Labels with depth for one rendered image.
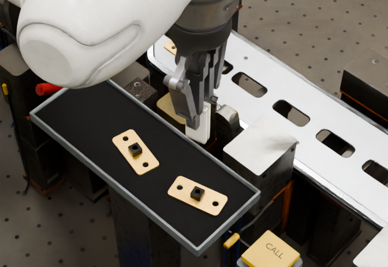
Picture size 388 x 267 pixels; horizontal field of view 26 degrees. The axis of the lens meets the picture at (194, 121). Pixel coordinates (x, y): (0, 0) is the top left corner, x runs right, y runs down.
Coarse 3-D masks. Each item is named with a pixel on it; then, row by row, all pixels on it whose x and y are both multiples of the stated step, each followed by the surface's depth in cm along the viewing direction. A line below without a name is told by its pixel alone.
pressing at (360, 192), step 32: (160, 64) 162; (256, 64) 163; (224, 96) 158; (288, 96) 158; (320, 96) 158; (288, 128) 153; (320, 128) 153; (352, 128) 153; (384, 128) 153; (320, 160) 148; (352, 160) 148; (384, 160) 148; (352, 192) 144; (384, 192) 144; (384, 224) 139
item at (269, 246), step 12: (264, 240) 119; (276, 240) 119; (252, 252) 118; (264, 252) 118; (276, 252) 118; (288, 252) 118; (252, 264) 117; (264, 264) 117; (276, 264) 117; (288, 264) 117
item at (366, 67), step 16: (368, 48) 161; (352, 64) 159; (368, 64) 159; (384, 64) 159; (352, 80) 158; (368, 80) 156; (384, 80) 156; (352, 96) 161; (368, 96) 158; (384, 96) 154; (368, 112) 161; (384, 112) 157; (384, 176) 178
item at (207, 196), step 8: (176, 184) 125; (184, 184) 125; (192, 184) 125; (168, 192) 124; (176, 192) 124; (184, 192) 124; (192, 192) 123; (200, 192) 123; (208, 192) 124; (216, 192) 124; (184, 200) 123; (192, 200) 123; (200, 200) 123; (208, 200) 123; (216, 200) 123; (224, 200) 123; (200, 208) 122; (208, 208) 122; (216, 208) 122
